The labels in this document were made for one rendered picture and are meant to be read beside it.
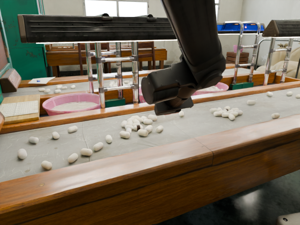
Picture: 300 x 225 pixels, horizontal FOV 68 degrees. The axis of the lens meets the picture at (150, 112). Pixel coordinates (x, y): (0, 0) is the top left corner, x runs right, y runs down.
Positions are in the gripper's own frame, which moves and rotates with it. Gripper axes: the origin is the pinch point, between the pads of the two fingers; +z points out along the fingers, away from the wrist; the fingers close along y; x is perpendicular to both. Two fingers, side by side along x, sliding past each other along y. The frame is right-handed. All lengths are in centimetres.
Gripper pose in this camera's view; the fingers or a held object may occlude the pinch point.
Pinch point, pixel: (160, 110)
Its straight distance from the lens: 63.4
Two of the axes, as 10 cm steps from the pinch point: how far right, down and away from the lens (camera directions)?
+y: -9.2, 1.5, -3.6
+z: -2.9, 3.5, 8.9
